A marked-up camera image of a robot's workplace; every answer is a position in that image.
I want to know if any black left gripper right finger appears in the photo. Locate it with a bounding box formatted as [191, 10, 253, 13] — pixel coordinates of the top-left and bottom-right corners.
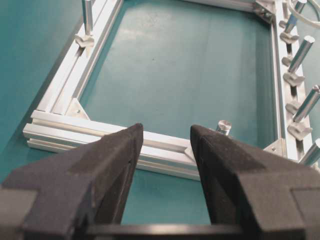
[190, 125, 320, 240]

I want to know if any square aluminium extrusion frame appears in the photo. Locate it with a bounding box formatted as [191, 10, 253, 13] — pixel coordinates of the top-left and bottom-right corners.
[23, 0, 313, 180]

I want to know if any white cable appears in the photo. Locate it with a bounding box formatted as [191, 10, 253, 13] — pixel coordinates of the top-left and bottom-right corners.
[287, 0, 320, 30]

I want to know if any aluminium pin on near rail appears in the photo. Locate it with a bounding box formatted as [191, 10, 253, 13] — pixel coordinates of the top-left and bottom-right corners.
[216, 120, 232, 136]

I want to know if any aluminium pin mid rail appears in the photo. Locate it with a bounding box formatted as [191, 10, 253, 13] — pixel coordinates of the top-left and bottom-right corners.
[81, 0, 94, 36]

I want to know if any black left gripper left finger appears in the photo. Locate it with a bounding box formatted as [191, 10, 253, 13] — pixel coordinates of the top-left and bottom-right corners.
[0, 123, 144, 240]

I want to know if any aluminium pin row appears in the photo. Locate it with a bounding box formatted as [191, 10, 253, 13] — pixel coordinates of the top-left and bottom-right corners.
[298, 138, 320, 167]
[288, 35, 316, 73]
[293, 84, 320, 123]
[284, 0, 307, 34]

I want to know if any white clip on rail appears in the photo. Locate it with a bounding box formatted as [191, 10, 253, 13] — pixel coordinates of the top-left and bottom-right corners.
[74, 34, 95, 48]

